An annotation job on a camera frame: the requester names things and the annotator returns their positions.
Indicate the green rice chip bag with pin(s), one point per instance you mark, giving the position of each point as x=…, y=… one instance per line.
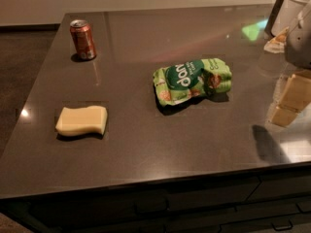
x=177, y=84

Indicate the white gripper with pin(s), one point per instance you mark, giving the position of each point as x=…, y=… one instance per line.
x=299, y=44

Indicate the red coke can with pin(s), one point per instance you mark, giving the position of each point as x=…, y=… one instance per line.
x=82, y=37

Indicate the dark cabinet drawers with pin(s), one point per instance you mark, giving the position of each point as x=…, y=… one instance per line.
x=251, y=202

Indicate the yellow sponge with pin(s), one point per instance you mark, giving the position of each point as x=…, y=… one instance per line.
x=81, y=121

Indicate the small snack packet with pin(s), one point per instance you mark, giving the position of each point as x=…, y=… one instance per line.
x=277, y=44

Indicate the white cup stack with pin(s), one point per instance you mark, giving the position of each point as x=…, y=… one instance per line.
x=286, y=10

